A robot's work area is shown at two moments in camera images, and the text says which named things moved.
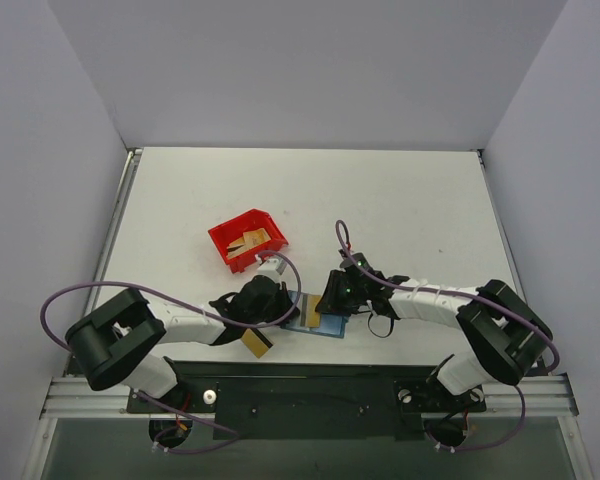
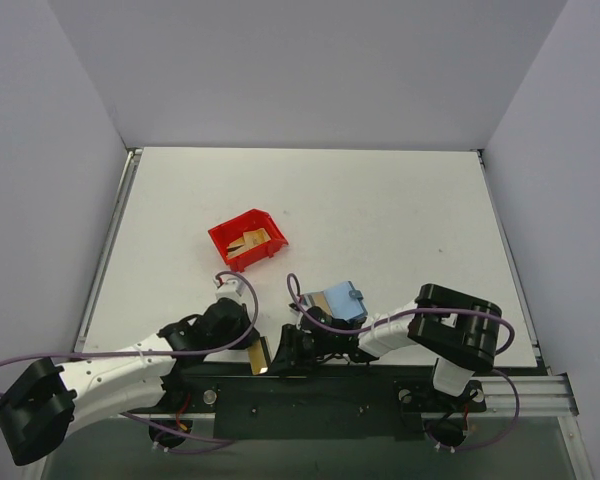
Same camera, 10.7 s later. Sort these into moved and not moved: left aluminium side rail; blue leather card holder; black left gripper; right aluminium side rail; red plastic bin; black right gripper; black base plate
Moved: blue leather card holder; black left gripper; black right gripper
Not moved: right aluminium side rail; left aluminium side rail; red plastic bin; black base plate
